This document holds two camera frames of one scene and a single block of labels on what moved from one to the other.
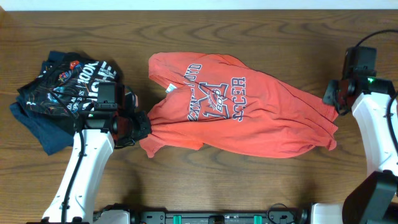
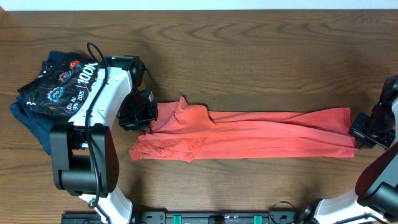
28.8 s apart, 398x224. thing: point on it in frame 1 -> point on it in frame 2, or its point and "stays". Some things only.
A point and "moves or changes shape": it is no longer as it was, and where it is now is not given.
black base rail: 283,214 stays
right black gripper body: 331,96 -> 379,129
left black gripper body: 141,128 -> 137,115
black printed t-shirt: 67,83 stays
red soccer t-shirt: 219,103 moves or changes shape
